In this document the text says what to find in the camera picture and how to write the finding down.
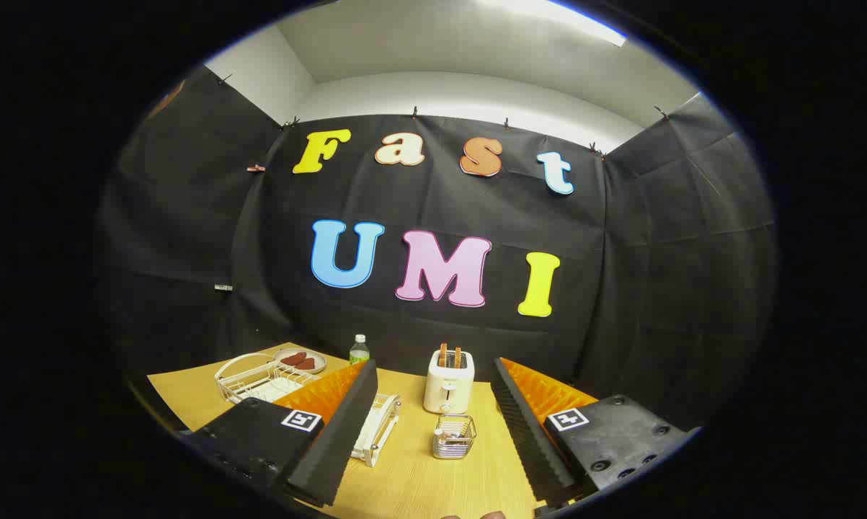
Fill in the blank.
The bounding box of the black backdrop cloth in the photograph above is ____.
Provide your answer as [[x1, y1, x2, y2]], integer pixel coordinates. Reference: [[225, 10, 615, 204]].
[[98, 65, 778, 433]]

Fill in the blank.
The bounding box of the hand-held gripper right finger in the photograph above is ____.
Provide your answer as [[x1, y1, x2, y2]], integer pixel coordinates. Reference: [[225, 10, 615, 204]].
[[491, 357, 697, 514]]

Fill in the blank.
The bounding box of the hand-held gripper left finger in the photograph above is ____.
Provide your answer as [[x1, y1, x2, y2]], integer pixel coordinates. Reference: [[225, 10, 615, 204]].
[[181, 359, 380, 509]]

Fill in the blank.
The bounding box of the metal wire basket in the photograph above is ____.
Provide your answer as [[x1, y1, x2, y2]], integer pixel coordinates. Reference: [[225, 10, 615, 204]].
[[432, 414, 477, 461]]

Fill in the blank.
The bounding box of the white wire dish rack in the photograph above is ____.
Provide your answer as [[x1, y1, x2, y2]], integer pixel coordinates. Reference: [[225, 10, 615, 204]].
[[214, 352, 403, 468]]

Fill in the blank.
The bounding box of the white toaster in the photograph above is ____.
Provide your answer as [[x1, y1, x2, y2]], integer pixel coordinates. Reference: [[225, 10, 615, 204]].
[[423, 349, 476, 415]]

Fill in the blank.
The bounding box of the small grey dish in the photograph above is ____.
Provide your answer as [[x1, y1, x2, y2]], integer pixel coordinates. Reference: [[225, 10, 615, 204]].
[[273, 347, 327, 375]]

